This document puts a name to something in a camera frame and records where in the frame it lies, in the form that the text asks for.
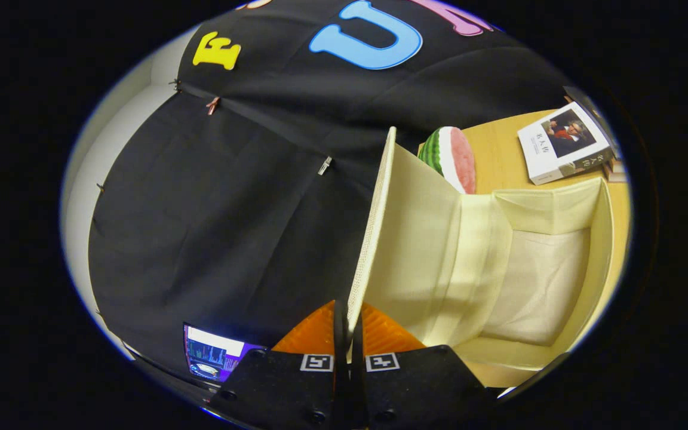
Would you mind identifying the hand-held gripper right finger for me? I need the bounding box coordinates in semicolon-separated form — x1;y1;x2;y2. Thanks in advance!
351;303;494;430

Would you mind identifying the black hardcover book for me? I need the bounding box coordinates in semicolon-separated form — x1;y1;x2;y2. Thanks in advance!
563;85;622;162

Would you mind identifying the watermelon slice plush toy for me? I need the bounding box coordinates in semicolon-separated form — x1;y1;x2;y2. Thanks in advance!
419;127;477;195

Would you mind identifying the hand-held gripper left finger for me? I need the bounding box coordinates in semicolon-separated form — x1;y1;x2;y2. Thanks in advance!
207;300;351;430

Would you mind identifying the black backdrop cloth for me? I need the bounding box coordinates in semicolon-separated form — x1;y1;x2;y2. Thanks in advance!
87;0;578;383

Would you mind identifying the beige fabric storage box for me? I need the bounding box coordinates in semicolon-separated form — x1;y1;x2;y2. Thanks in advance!
347;127;616;371

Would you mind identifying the white book with portrait cover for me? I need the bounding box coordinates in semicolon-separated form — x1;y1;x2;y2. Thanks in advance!
517;102;616;186

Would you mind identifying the brown book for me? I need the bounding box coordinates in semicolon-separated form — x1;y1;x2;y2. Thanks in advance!
602;160;628;183

